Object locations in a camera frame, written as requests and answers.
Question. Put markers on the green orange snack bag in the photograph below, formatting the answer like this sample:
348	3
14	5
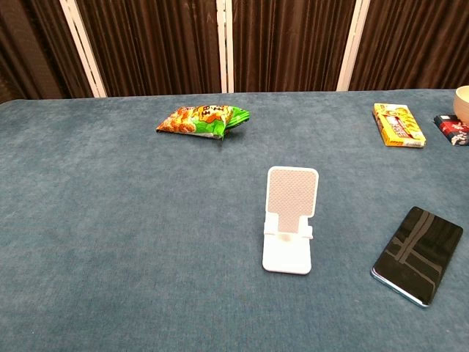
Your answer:
194	121

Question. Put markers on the white phone stand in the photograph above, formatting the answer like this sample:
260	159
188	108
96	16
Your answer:
289	253

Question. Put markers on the brown curtain panel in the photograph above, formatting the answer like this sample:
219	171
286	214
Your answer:
417	44
33	47
154	47
289	44

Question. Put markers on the yellow snack box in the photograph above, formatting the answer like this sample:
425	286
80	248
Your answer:
399	126

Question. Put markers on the dark red navy box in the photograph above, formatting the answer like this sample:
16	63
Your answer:
454	132

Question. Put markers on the cream bowl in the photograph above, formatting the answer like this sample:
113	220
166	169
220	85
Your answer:
462	104

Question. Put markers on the white partition post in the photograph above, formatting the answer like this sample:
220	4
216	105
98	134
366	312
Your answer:
225	47
82	47
353	44

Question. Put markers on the blue felt table cover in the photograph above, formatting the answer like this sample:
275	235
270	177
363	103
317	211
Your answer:
146	227

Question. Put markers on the black glossy rectangular box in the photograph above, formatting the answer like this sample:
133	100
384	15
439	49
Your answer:
417	256

